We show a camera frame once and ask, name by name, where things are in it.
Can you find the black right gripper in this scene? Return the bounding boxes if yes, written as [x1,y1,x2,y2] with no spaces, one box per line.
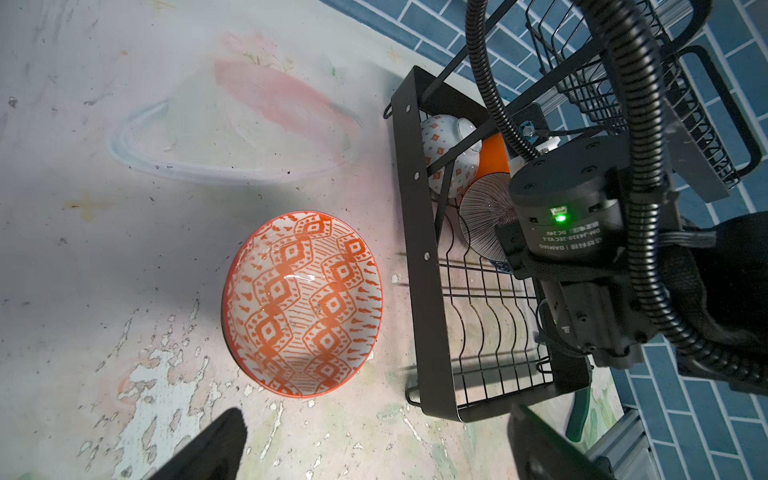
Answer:
[495,221,657,368]

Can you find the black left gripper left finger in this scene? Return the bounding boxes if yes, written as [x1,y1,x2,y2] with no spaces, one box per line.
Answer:
[151,408,247,480]

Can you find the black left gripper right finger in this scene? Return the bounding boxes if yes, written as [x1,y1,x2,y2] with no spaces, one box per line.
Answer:
[507,404,612,480]

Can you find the red striped ceramic bowl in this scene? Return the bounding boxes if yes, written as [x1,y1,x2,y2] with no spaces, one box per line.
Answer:
[459,173,517,262]

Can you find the orange plastic bowl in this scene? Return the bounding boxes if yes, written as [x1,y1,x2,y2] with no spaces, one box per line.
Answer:
[475,133,510,181]

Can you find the green patterned ceramic bowl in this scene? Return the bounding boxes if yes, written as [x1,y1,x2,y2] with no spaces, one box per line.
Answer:
[419,113,484,199]

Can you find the black wire dish rack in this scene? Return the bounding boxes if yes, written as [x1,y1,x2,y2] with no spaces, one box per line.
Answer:
[385,1,767,422]

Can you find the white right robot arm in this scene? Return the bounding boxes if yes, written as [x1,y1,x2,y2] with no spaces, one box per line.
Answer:
[465,1,767,395]

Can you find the green handled pliers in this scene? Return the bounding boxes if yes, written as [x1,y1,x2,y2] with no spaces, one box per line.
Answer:
[565,387,591,443]

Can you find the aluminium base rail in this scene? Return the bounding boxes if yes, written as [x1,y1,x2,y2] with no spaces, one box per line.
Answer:
[586,409,659,479]

